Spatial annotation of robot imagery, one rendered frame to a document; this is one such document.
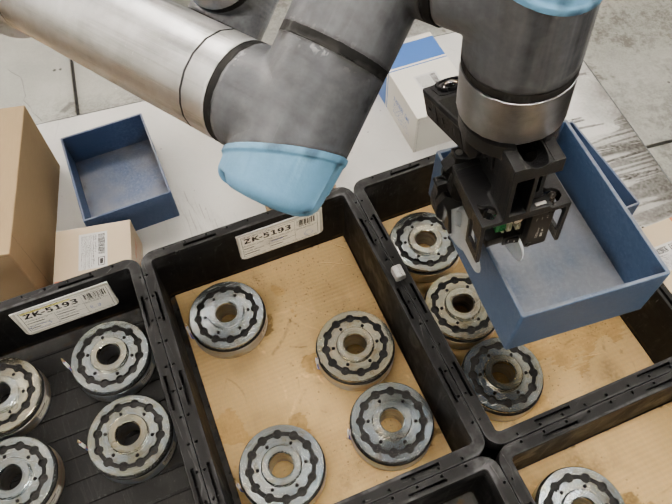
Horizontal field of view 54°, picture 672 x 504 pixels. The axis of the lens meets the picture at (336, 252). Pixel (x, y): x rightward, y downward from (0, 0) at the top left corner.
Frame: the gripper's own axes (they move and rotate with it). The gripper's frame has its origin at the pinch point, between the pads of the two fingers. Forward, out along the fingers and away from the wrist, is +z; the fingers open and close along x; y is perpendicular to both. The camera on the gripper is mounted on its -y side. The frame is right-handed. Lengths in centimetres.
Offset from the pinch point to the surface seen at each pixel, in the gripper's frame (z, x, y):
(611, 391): 20.1, 13.2, 13.0
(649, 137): 120, 105, -85
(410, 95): 34, 11, -51
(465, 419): 18.9, -3.8, 11.6
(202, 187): 40, -30, -48
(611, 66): 120, 108, -118
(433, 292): 26.0, -0.4, -7.9
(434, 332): 18.9, -3.6, 0.6
